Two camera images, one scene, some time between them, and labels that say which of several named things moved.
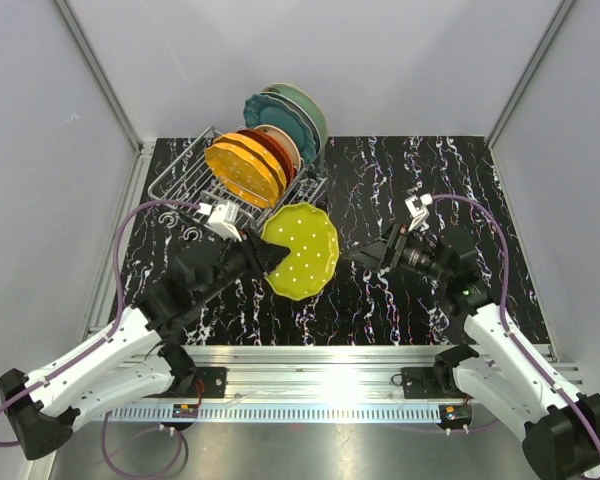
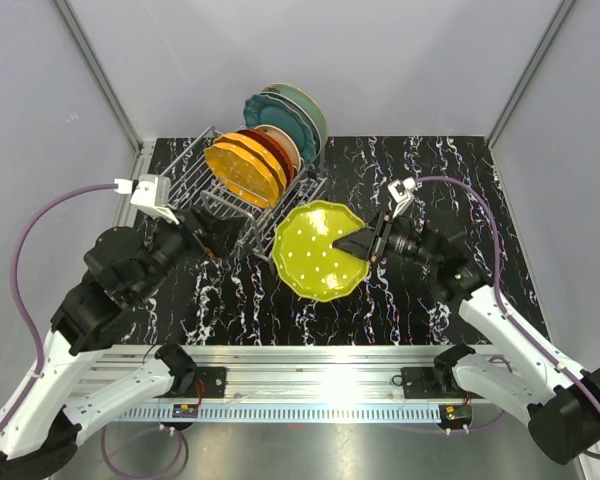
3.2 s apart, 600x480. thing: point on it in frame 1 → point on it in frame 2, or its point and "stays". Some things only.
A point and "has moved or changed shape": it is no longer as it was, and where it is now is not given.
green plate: x=310 y=235 has moved or changed shape
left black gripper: x=261 y=256 → x=222 y=233
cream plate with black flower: x=285 y=140 stays
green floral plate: x=301 y=100 stays
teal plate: x=266 y=110 stays
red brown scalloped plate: x=275 y=150 stays
